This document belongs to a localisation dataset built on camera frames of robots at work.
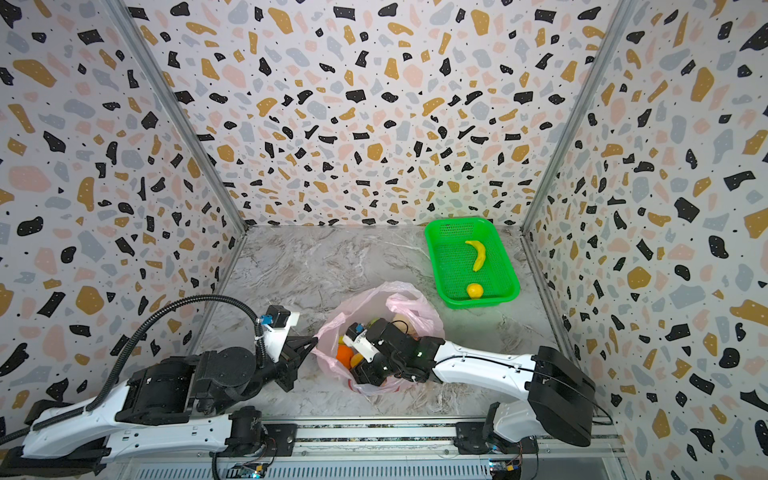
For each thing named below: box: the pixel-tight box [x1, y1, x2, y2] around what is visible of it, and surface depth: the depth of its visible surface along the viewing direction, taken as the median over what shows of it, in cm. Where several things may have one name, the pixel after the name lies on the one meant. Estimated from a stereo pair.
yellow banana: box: [465, 240, 486, 272], surface depth 112 cm
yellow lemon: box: [467, 283, 483, 300], surface depth 100 cm
